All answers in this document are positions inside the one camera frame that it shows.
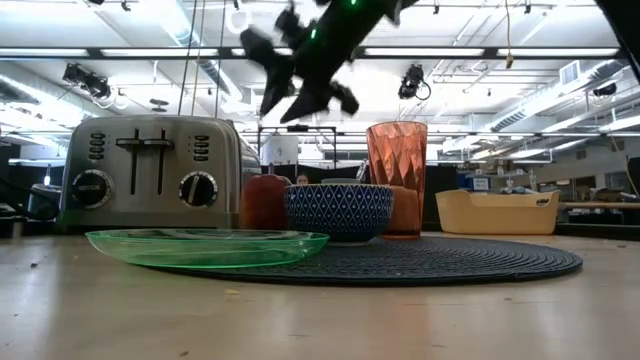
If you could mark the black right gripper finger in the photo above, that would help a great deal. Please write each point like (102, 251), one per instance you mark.
(320, 95)
(275, 70)

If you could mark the blue patterned bowl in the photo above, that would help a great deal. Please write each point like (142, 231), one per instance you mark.
(340, 210)

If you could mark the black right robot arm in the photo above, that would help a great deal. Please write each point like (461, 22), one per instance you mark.
(345, 20)

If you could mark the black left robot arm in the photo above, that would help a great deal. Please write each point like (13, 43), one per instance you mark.
(42, 202)

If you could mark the white background container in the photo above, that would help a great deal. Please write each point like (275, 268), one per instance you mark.
(280, 150)

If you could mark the person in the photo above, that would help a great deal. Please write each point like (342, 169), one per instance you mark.
(302, 178)

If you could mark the orange faceted plastic tumbler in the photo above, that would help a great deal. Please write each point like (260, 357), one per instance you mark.
(397, 155)

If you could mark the red apple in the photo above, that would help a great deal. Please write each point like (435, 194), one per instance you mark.
(262, 202)

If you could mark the stainless steel toaster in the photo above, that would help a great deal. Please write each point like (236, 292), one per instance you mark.
(150, 170)

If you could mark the green glass plate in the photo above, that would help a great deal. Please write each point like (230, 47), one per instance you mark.
(205, 247)

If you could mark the dark round woven placemat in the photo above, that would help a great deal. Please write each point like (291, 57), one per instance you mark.
(425, 260)

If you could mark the cream plastic basin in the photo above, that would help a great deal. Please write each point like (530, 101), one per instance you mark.
(495, 215)

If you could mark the black background metal frame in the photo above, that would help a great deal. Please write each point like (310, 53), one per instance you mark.
(297, 128)

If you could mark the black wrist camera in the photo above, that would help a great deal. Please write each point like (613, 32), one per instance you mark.
(290, 25)

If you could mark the black overhead frame bar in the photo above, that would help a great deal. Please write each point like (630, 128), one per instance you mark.
(225, 51)

